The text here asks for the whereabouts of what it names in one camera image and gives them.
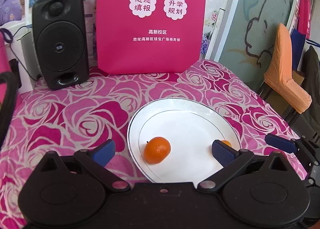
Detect tiny orange kumquat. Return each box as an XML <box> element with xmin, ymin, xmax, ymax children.
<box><xmin>221</xmin><ymin>140</ymin><xmax>232</xmax><ymax>147</ymax></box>

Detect pink thermos bottle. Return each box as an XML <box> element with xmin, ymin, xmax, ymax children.
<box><xmin>1</xmin><ymin>33</ymin><xmax>18</xmax><ymax>144</ymax></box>

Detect white round plate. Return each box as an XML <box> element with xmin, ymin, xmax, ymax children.
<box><xmin>127</xmin><ymin>98</ymin><xmax>241</xmax><ymax>185</ymax></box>

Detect pink hanging bag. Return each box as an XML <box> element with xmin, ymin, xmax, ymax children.
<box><xmin>298</xmin><ymin>0</ymin><xmax>311</xmax><ymax>39</ymax></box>

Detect black loudspeaker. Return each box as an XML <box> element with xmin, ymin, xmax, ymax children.
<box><xmin>32</xmin><ymin>0</ymin><xmax>89</xmax><ymax>90</ymax></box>

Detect pink rose tablecloth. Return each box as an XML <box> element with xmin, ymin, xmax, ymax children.
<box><xmin>1</xmin><ymin>60</ymin><xmax>297</xmax><ymax>228</ymax></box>

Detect orange covered chair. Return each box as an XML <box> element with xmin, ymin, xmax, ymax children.
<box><xmin>258</xmin><ymin>24</ymin><xmax>312</xmax><ymax>126</ymax></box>

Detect pink paper bag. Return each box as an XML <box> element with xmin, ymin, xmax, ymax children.
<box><xmin>96</xmin><ymin>0</ymin><xmax>206</xmax><ymax>74</ymax></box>

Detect white box behind speaker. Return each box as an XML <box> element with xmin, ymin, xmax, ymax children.
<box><xmin>8</xmin><ymin>31</ymin><xmax>41</xmax><ymax>94</ymax></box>

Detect black strap loop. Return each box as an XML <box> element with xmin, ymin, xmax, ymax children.
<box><xmin>0</xmin><ymin>71</ymin><xmax>19</xmax><ymax>145</ymax></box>

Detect dark green coat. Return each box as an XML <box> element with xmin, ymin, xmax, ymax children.
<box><xmin>301</xmin><ymin>46</ymin><xmax>319</xmax><ymax>135</ymax></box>

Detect blue hanging bag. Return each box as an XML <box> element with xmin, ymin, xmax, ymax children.
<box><xmin>291</xmin><ymin>28</ymin><xmax>306</xmax><ymax>71</ymax></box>

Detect small mandarin orange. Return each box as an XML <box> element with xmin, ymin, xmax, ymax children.
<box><xmin>143</xmin><ymin>137</ymin><xmax>171</xmax><ymax>165</ymax></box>

